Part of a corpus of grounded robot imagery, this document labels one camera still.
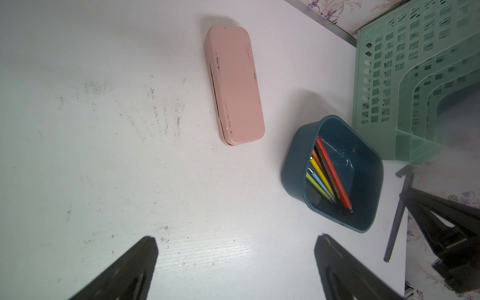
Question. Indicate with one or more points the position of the pink pencil case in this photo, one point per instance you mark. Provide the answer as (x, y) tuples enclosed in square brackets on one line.
[(231, 65)]

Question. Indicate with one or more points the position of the blue handled hex key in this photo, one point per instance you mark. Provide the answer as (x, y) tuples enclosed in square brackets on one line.
[(311, 171)]

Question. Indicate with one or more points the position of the yellow handled hex key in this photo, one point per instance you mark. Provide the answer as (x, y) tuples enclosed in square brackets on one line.
[(322, 176)]

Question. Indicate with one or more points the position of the long black hex key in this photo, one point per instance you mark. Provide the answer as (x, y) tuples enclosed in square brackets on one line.
[(331, 180)]

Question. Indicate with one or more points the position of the thin black hex key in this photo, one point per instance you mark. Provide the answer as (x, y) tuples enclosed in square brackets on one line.
[(408, 174)]

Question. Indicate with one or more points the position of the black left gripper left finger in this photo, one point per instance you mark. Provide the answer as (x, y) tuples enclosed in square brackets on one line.
[(128, 278)]

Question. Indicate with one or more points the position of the teal plastic storage box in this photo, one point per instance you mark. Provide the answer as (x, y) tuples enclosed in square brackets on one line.
[(359, 167)]

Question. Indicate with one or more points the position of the red handled hex key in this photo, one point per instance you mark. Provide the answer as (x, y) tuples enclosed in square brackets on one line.
[(337, 180)]

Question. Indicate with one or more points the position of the green mesh file organizer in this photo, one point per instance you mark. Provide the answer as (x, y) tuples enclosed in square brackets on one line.
[(407, 62)]

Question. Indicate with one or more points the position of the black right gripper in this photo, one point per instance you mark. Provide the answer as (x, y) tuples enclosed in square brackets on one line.
[(458, 247)]

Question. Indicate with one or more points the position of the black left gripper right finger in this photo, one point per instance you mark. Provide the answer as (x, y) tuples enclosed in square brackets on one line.
[(343, 277)]

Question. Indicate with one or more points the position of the orange handled hex key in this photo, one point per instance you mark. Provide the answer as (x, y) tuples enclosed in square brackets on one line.
[(317, 160)]

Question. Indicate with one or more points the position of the green handled hex key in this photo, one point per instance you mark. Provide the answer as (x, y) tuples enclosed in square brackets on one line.
[(319, 186)]

